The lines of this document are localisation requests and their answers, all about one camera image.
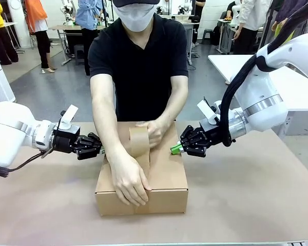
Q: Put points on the person's left forearm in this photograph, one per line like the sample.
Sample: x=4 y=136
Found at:
x=174 y=110

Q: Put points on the person's right forearm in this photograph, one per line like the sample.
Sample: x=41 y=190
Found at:
x=107 y=128

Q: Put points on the person in blue shirt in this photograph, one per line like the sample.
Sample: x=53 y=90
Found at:
x=88 y=20

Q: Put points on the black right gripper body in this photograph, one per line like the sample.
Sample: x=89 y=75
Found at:
x=211 y=135

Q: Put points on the person in lime trousers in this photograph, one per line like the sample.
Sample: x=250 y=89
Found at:
x=287 y=7

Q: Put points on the background person in black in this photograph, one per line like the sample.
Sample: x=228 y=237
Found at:
x=198 y=20

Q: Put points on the dark cap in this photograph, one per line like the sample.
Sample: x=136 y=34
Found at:
x=133 y=2

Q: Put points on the brown cardboard box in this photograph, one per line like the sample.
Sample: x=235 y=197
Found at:
x=166 y=174

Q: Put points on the large white table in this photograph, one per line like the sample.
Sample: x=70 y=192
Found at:
x=220 y=64

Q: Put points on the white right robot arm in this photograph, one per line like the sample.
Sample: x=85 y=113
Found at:
x=261 y=107

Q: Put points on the background work desk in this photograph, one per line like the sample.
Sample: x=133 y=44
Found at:
x=66 y=27

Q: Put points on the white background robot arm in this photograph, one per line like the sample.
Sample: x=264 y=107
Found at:
x=66 y=10

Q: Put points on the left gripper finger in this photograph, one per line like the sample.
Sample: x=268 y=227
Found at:
x=89 y=153
x=91 y=139

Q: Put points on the person in orange top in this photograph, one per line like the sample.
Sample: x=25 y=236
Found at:
x=38 y=25

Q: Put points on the brown packing tape roll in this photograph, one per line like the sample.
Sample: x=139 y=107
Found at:
x=139 y=141

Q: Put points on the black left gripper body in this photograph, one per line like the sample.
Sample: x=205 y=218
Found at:
x=66 y=139

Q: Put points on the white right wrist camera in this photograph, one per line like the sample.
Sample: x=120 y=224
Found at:
x=205 y=110

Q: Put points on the person's left hand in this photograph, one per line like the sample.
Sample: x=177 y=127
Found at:
x=157 y=133

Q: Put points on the white face mask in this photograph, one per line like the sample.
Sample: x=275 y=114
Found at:
x=136 y=18

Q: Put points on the person in black shirt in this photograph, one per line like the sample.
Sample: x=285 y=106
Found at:
x=143 y=64

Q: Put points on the small white side table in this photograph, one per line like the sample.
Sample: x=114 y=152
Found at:
x=11 y=24

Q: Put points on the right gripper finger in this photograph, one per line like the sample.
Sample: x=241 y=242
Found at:
x=192 y=134
x=192 y=150

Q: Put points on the person in white shirt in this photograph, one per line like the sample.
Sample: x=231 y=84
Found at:
x=251 y=20

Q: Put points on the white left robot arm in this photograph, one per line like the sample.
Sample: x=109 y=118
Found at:
x=10 y=128

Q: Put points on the person's right hand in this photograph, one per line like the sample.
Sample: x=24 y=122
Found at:
x=131 y=179

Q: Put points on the grey plastic stool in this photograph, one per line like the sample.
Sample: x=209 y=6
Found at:
x=80 y=52
x=207 y=34

